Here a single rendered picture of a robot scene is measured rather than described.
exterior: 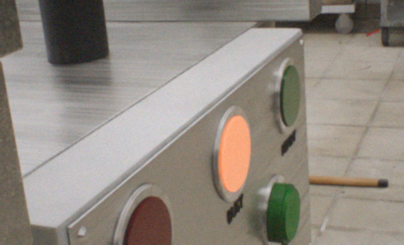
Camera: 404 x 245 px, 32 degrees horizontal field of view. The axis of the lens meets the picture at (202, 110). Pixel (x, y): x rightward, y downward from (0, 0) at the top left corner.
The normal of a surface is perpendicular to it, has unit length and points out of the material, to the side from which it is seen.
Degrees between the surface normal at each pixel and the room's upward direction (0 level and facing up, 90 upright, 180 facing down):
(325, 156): 0
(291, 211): 90
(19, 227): 90
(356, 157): 0
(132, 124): 0
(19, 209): 90
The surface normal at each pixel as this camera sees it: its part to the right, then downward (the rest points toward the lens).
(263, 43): -0.08, -0.95
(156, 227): 0.92, 0.05
